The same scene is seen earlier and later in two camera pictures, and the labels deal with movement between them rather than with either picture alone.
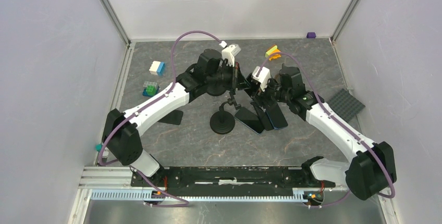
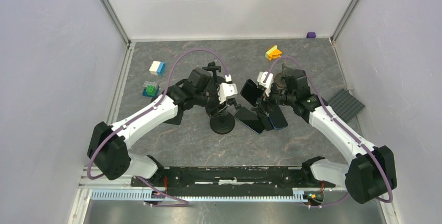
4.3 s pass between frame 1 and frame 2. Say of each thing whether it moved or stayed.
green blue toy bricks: stayed
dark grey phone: stayed
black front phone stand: stayed
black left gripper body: moved
